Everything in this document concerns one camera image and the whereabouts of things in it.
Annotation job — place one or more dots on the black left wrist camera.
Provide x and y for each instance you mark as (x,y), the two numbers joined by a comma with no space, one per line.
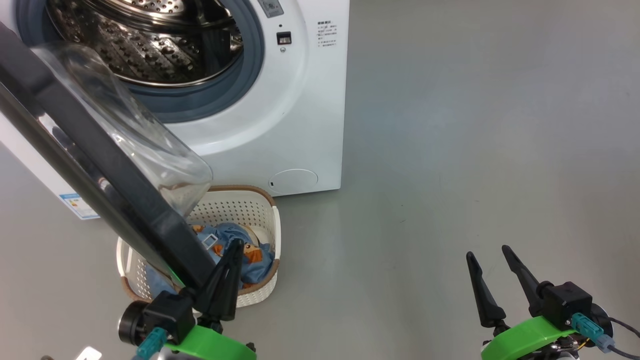
(167,312)

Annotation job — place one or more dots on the grey warning sticker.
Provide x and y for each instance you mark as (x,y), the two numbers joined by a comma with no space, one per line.
(271,7)

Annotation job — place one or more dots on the small printed text label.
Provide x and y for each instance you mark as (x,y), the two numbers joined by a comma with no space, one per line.
(326,34)

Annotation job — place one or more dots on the black round glass washer door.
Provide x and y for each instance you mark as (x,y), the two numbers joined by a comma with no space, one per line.
(100,150)

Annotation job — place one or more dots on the white perforated laundry basket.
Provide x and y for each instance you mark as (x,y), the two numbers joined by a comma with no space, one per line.
(235,205)

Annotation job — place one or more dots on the white front-load washing machine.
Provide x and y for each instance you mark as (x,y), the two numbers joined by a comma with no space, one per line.
(300,125)

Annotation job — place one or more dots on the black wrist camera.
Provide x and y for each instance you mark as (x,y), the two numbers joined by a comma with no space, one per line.
(567,300)
(167,312)

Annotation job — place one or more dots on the round white filter cover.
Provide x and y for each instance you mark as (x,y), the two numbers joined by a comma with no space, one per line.
(294,182)

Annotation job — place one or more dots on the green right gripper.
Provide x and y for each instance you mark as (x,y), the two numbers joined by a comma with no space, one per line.
(525,340)

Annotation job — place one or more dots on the steel washing machine drum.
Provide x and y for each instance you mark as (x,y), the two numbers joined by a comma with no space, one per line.
(150,50)

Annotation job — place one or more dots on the grey rubber door gasket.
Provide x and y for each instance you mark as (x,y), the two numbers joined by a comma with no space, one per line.
(200,102)

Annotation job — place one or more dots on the blue energy label sticker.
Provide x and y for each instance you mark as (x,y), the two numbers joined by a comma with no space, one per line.
(80,207)

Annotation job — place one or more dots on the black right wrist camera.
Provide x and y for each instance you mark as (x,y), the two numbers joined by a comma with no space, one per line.
(567,300)

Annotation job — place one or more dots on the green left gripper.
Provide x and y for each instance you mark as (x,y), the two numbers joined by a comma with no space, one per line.
(215,345)

